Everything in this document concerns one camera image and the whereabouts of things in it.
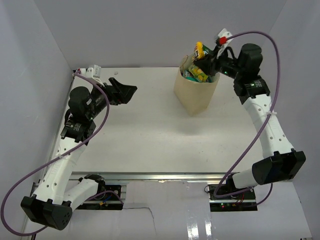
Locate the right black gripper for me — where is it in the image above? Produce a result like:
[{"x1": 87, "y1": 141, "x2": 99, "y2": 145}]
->
[{"x1": 193, "y1": 46, "x2": 244, "y2": 81}]

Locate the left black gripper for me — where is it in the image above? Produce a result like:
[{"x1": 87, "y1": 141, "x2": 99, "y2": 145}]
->
[{"x1": 86, "y1": 77, "x2": 137, "y2": 120}]

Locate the yellow candy packet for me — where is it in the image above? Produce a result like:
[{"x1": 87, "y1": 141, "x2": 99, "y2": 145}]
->
[{"x1": 192, "y1": 41, "x2": 205, "y2": 61}]

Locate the green yellow snack packet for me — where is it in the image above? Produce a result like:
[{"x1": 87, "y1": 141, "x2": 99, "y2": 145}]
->
[{"x1": 188, "y1": 45, "x2": 213, "y2": 83}]

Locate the teal snack packet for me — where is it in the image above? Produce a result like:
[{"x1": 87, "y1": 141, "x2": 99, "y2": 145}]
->
[{"x1": 182, "y1": 70, "x2": 198, "y2": 82}]

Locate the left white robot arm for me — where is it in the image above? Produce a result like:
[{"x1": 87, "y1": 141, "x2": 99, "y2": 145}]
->
[{"x1": 20, "y1": 77, "x2": 138, "y2": 231}]

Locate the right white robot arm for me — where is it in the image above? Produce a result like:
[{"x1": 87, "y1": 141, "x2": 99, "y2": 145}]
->
[{"x1": 194, "y1": 43, "x2": 306, "y2": 200}]

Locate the brown paper bag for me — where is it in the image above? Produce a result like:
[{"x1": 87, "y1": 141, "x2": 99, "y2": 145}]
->
[{"x1": 173, "y1": 55, "x2": 220, "y2": 116}]

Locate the white paper sheet front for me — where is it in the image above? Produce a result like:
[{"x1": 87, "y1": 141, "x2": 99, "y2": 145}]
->
[{"x1": 36, "y1": 181, "x2": 312, "y2": 240}]

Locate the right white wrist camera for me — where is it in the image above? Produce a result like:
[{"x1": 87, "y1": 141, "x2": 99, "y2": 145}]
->
[{"x1": 215, "y1": 28, "x2": 232, "y2": 59}]

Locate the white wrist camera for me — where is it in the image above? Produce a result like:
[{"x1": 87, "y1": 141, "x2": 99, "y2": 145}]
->
[
  {"x1": 77, "y1": 64, "x2": 104, "y2": 86},
  {"x1": 215, "y1": 28, "x2": 232, "y2": 59}
]

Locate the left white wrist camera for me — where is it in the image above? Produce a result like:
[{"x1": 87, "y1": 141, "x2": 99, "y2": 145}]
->
[{"x1": 77, "y1": 64, "x2": 104, "y2": 86}]

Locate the aluminium table frame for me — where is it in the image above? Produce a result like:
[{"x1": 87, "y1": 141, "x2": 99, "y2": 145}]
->
[{"x1": 69, "y1": 67, "x2": 257, "y2": 181}]

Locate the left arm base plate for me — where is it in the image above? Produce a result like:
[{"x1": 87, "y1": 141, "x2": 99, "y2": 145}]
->
[{"x1": 77, "y1": 185, "x2": 127, "y2": 211}]

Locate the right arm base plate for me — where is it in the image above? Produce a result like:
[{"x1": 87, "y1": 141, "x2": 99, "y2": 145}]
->
[{"x1": 203, "y1": 184, "x2": 258, "y2": 213}]

